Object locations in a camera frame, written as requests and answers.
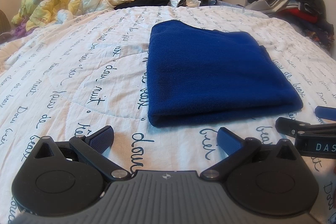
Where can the white script-printed blanket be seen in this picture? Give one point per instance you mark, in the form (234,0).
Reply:
(65,82)

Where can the dark navy clothing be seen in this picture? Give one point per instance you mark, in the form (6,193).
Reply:
(149,1)

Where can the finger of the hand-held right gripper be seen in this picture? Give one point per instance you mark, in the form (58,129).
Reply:
(288,125)
(326,112)

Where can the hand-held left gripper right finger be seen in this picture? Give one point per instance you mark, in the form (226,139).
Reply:
(230,139)

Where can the purple cloth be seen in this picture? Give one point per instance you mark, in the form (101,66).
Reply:
(15,32)

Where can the blue knit sweater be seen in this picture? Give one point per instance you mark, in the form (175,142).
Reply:
(210,69)

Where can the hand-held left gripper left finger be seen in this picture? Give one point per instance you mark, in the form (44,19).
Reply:
(103,138)

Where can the red cloth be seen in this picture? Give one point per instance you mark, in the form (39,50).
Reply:
(302,15)

